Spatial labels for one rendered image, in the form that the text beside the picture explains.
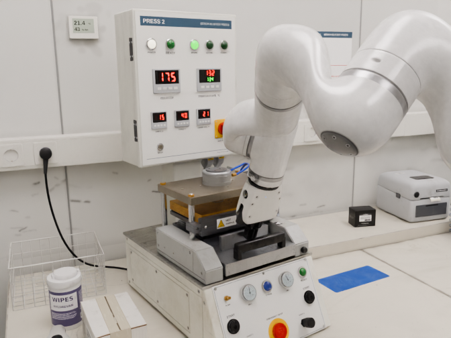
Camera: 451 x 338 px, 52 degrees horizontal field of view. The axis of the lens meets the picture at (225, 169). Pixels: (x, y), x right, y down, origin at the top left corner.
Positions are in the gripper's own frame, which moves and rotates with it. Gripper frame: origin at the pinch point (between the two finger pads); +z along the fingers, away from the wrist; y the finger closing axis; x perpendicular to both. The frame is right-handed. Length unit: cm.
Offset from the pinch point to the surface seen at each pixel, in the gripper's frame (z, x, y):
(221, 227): 0.3, 4.9, -5.8
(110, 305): 21.8, 9.6, -31.6
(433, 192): 14, 10, 103
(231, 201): -0.4, 13.0, 2.9
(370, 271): 26, -5, 53
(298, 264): 7.3, -8.3, 11.5
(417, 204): 18, 10, 96
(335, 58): -25, 60, 80
